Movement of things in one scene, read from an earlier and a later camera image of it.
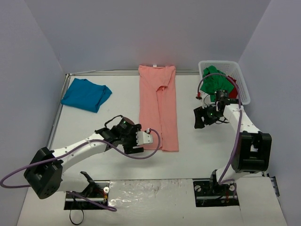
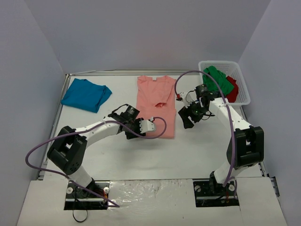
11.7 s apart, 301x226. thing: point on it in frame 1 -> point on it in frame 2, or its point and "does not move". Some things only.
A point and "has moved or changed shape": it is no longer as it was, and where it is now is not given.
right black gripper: [201, 116] -> [190, 114]
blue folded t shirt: [86, 95] does not move
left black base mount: [97, 191] does not move
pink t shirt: [158, 105] has moved or changed shape
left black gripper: [131, 140] -> [131, 133]
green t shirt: [212, 84] does not move
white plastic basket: [233, 69] does not move
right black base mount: [211, 193] does not move
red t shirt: [233, 94] does not move
